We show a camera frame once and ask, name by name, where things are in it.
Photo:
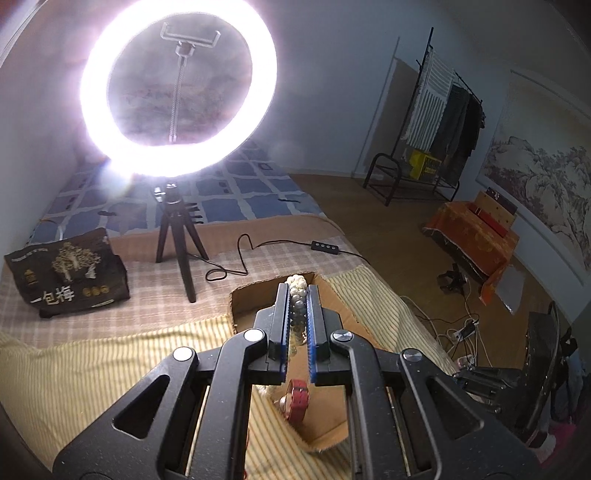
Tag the white power strip with cables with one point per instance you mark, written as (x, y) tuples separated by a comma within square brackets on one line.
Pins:
[(461, 339)]

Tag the black plum snack bag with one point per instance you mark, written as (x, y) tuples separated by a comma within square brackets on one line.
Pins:
[(73, 275)]

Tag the landscape painting scroll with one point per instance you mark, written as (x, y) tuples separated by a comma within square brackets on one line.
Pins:
[(539, 156)]

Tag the blue white patterned quilt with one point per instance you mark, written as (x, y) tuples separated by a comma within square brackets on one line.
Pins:
[(245, 186)]

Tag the red leather watch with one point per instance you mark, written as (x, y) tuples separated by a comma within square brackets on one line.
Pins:
[(294, 404)]

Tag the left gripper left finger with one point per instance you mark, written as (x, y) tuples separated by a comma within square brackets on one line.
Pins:
[(188, 417)]

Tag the yellow striped bed cloth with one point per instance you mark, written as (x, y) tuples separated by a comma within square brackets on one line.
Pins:
[(51, 395)]

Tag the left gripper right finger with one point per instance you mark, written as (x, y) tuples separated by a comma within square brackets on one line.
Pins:
[(407, 418)]

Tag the pink checkered bed sheet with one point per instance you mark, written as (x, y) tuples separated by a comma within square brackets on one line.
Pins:
[(269, 248)]

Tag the bright ring light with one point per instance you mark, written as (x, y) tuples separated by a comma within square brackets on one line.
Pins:
[(153, 114)]

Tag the yellow black box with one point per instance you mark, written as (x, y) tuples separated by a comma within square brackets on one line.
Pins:
[(424, 167)]

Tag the black tripod stand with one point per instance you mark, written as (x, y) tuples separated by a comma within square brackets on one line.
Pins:
[(175, 218)]

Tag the black device on floor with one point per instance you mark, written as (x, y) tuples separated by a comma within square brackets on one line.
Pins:
[(453, 281)]

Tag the orange cloth covered box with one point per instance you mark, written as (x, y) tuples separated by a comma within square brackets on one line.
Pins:
[(489, 249)]

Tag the black clothes rack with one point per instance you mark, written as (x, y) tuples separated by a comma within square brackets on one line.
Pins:
[(388, 172)]

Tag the phone holder clamp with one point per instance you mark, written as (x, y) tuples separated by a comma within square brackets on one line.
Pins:
[(186, 44)]

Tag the white striped hanging garment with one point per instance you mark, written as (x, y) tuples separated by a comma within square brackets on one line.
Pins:
[(435, 84)]

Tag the dark hanging clothes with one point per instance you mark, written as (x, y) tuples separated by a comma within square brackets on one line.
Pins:
[(458, 133)]

